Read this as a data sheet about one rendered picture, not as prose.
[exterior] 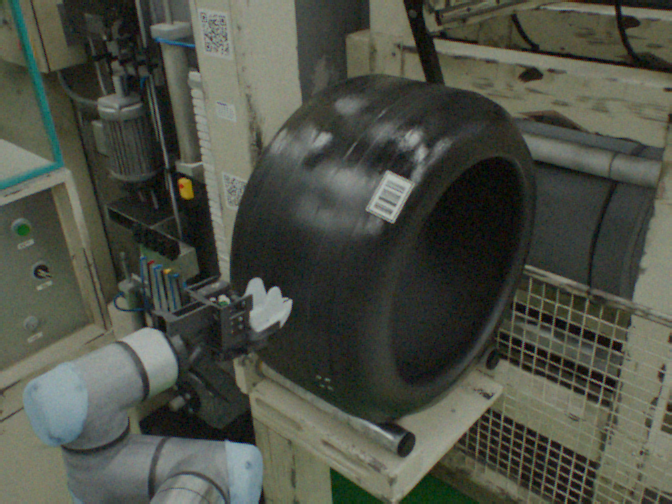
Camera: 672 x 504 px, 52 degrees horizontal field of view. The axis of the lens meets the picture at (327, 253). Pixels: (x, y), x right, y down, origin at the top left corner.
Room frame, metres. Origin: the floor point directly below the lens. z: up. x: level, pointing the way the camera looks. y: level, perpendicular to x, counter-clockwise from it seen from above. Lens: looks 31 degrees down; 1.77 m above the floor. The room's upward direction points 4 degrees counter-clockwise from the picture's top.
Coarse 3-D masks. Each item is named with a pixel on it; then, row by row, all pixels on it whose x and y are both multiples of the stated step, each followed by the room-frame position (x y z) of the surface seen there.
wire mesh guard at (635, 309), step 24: (576, 288) 1.10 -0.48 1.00; (576, 312) 1.10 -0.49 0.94; (600, 312) 1.07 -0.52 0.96; (648, 312) 1.00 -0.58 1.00; (576, 336) 1.10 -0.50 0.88; (576, 360) 1.08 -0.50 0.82; (624, 360) 1.02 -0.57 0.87; (504, 384) 1.20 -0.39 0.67; (576, 384) 1.08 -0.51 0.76; (528, 408) 1.15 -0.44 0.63; (648, 408) 0.98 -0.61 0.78; (624, 432) 1.00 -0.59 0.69; (456, 456) 1.27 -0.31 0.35; (528, 456) 1.14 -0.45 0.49; (480, 480) 1.22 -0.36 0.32; (576, 480) 1.06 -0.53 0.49
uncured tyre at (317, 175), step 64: (320, 128) 0.94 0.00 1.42; (384, 128) 0.89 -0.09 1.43; (448, 128) 0.90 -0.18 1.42; (512, 128) 1.00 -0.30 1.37; (256, 192) 0.90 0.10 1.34; (320, 192) 0.84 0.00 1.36; (448, 192) 1.23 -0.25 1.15; (512, 192) 1.13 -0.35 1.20; (256, 256) 0.85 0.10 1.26; (320, 256) 0.78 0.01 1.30; (384, 256) 0.77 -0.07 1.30; (448, 256) 1.19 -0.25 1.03; (512, 256) 1.05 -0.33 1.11; (320, 320) 0.75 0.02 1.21; (384, 320) 0.76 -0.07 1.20; (448, 320) 1.08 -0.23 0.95; (384, 384) 0.76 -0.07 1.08; (448, 384) 0.88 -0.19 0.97
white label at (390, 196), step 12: (384, 180) 0.81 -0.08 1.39; (396, 180) 0.81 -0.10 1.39; (408, 180) 0.81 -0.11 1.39; (384, 192) 0.80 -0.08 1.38; (396, 192) 0.80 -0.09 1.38; (408, 192) 0.80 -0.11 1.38; (372, 204) 0.79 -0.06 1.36; (384, 204) 0.79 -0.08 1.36; (396, 204) 0.79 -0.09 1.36; (384, 216) 0.78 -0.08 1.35; (396, 216) 0.78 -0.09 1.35
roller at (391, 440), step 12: (264, 372) 1.02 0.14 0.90; (276, 372) 1.00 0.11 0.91; (288, 384) 0.97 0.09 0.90; (300, 396) 0.95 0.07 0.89; (312, 396) 0.93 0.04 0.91; (324, 408) 0.91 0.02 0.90; (336, 408) 0.89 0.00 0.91; (348, 420) 0.87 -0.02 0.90; (360, 420) 0.86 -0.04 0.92; (360, 432) 0.85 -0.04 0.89; (372, 432) 0.84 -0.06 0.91; (384, 432) 0.83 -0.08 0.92; (396, 432) 0.82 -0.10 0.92; (408, 432) 0.82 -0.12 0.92; (384, 444) 0.82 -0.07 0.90; (396, 444) 0.80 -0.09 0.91; (408, 444) 0.81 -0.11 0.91
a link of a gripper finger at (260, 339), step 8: (264, 328) 0.71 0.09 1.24; (272, 328) 0.72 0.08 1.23; (280, 328) 0.73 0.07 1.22; (248, 336) 0.70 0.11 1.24; (256, 336) 0.69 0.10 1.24; (264, 336) 0.69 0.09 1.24; (272, 336) 0.71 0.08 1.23; (248, 344) 0.68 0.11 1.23; (256, 344) 0.68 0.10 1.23; (264, 344) 0.69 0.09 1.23; (248, 352) 0.67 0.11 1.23
